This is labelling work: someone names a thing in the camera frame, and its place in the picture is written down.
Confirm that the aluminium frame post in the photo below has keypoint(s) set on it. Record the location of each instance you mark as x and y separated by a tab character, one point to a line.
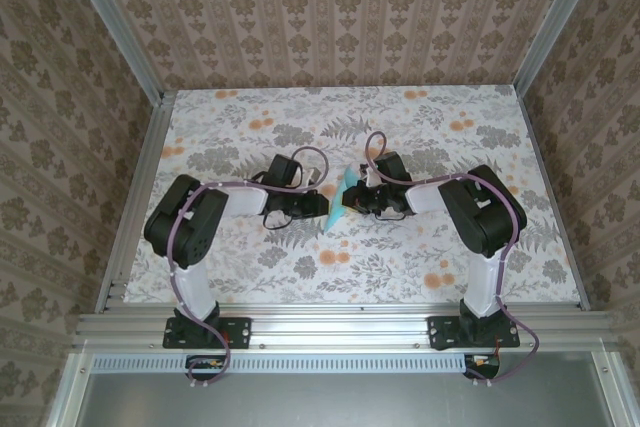
115	27
555	22

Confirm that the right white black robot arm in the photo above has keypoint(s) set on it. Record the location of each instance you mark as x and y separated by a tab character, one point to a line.
425	199

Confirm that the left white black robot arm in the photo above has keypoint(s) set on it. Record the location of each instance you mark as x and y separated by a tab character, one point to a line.
245	202

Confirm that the black connector board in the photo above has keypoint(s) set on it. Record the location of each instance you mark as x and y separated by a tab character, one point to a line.
210	373
482	372

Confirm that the light blue cloth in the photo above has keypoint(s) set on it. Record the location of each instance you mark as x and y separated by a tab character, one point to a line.
336	209

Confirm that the grey metal panel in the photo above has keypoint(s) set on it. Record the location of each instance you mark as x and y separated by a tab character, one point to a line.
340	402

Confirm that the long aluminium cross rail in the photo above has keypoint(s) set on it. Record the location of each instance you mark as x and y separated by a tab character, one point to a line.
340	329

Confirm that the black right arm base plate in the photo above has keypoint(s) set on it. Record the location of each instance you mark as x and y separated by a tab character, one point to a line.
437	333

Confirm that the aluminium side rail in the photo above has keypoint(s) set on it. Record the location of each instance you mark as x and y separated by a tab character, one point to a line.
555	197
137	197

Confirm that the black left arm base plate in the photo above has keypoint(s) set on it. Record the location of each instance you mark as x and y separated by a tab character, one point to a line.
241	331

